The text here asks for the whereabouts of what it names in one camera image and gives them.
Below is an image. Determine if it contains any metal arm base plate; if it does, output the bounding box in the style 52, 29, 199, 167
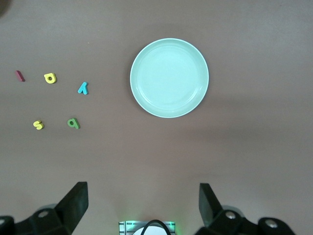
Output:
118, 220, 177, 235

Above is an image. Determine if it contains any yellow letter d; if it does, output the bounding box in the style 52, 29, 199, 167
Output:
44, 72, 57, 84

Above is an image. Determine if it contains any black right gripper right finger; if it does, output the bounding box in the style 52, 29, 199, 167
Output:
195, 183, 257, 235

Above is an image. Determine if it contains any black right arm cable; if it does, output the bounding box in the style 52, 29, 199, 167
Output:
140, 219, 172, 235

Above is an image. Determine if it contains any green foam letter b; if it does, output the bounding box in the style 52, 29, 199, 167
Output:
67, 117, 81, 130

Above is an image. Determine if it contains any teal foam letter y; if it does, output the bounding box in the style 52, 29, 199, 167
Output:
77, 81, 89, 95

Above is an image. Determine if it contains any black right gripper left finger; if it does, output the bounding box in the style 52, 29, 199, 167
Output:
14, 181, 89, 235

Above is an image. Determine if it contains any green plate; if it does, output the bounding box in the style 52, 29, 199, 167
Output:
130, 38, 210, 119

